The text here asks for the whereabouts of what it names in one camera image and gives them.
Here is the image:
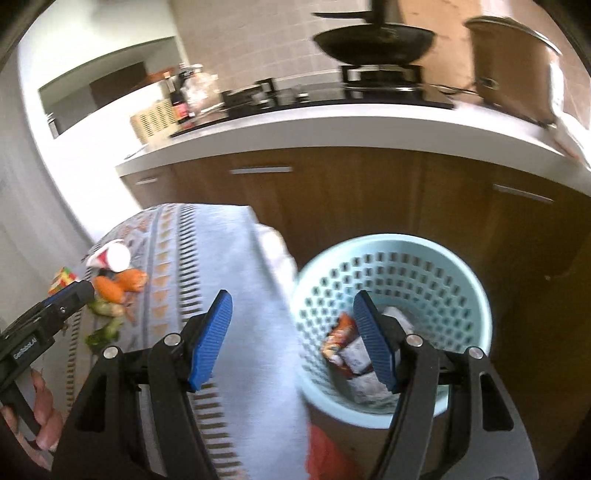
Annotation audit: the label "red white paper cup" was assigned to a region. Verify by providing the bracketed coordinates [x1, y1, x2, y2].
[86, 239, 131, 273]

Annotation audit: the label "black gas hob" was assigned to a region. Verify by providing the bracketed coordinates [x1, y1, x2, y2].
[170, 65, 455, 138]

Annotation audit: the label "white paper receipt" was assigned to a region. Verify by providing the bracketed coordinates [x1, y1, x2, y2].
[339, 334, 392, 404]

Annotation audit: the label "light blue trash basket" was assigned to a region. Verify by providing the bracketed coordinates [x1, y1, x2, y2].
[290, 234, 493, 429]

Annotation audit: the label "clear plastic bag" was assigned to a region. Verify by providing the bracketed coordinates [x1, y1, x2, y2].
[181, 64, 222, 116]

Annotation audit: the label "patterned grey tablecloth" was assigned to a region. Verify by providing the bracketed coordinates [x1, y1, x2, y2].
[53, 203, 308, 479]

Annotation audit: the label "black wok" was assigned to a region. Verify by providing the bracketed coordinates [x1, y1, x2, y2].
[312, 11, 436, 66]

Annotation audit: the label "white kitchen countertop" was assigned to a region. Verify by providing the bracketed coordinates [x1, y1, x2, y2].
[116, 102, 590, 195]

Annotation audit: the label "green vegetable scrap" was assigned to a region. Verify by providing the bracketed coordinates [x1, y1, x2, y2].
[85, 297, 125, 354]

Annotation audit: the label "brown rice cooker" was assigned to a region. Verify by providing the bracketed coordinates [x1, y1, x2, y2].
[464, 15, 564, 125]

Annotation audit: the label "orange carrot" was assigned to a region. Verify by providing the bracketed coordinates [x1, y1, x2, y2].
[93, 276, 125, 305]

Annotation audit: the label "wooden cutting board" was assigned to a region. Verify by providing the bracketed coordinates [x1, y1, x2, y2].
[399, 0, 482, 87]

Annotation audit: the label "colourful puzzle cube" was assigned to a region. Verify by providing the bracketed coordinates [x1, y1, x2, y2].
[48, 267, 79, 296]

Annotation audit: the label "person's left hand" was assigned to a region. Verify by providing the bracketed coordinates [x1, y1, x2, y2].
[1, 369, 63, 471]

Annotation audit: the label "woven beige basket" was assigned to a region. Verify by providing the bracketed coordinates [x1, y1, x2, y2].
[130, 99, 179, 144]

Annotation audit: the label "red snack wrapper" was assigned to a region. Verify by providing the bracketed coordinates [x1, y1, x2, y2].
[321, 313, 358, 367]

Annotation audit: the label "brown kitchen cabinets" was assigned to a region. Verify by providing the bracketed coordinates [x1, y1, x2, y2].
[122, 147, 590, 476]

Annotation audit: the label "dark sauce bottle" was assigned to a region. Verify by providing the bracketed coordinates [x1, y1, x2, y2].
[163, 71, 190, 124]

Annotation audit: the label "orange plastic bag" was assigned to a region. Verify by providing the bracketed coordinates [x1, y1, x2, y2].
[305, 424, 362, 480]

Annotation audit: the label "orange peel piece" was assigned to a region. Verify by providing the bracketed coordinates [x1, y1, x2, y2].
[115, 268, 148, 293]

